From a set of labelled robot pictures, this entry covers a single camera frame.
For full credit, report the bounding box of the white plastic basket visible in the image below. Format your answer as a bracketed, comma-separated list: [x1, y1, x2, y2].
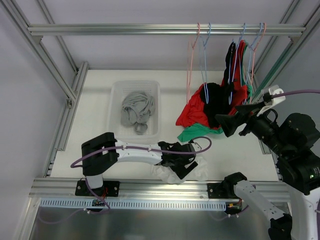
[106, 80, 161, 144]

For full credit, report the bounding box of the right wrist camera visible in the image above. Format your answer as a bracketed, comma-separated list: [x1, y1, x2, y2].
[257, 85, 286, 117]

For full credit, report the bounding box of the light blue hanger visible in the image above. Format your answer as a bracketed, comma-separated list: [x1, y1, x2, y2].
[199, 22, 212, 104]

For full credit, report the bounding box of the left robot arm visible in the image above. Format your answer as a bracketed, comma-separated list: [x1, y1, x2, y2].
[71, 132, 198, 197]

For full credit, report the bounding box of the white tank top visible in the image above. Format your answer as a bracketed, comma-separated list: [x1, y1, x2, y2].
[151, 156, 209, 185]

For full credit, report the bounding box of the right aluminium frame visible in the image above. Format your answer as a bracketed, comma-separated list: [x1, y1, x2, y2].
[248, 0, 320, 156]

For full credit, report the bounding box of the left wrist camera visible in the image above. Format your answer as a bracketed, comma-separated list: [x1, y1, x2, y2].
[190, 142, 203, 154]

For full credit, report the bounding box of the green tank top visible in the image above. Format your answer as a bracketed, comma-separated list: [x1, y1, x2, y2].
[177, 44, 254, 143]

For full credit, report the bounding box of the left aluminium frame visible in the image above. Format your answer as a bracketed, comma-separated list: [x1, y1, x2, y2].
[0, 0, 89, 155]

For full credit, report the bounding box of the black tank top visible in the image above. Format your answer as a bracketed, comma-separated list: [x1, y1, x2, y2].
[200, 42, 236, 129]

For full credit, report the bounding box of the aluminium frame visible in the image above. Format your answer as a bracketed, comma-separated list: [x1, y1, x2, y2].
[248, 0, 320, 156]
[0, 0, 89, 155]

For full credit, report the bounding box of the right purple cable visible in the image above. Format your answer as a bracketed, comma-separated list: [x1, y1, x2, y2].
[271, 89, 320, 97]

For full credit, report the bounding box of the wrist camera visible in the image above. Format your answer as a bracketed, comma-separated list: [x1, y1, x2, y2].
[257, 85, 286, 117]
[190, 142, 203, 154]

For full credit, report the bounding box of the grey tank top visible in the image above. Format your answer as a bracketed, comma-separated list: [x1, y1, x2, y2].
[120, 91, 156, 135]

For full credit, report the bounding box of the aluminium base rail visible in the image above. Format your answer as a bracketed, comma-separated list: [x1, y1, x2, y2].
[28, 177, 290, 202]

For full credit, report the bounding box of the pink hanger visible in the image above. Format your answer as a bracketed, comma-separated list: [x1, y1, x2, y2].
[186, 22, 201, 103]
[246, 22, 267, 104]

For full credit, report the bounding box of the white slotted cable duct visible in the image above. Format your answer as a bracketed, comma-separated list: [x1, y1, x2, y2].
[39, 198, 227, 212]

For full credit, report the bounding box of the blue hanger with black top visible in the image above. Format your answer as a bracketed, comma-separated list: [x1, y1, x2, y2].
[226, 22, 247, 105]

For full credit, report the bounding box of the aluminium hanging rail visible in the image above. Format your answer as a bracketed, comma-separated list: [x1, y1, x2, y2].
[27, 23, 306, 37]

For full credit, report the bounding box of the red tank top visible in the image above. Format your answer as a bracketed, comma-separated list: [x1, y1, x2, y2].
[175, 39, 250, 135]

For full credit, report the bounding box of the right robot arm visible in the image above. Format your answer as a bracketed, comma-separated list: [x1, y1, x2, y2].
[215, 102, 320, 240]

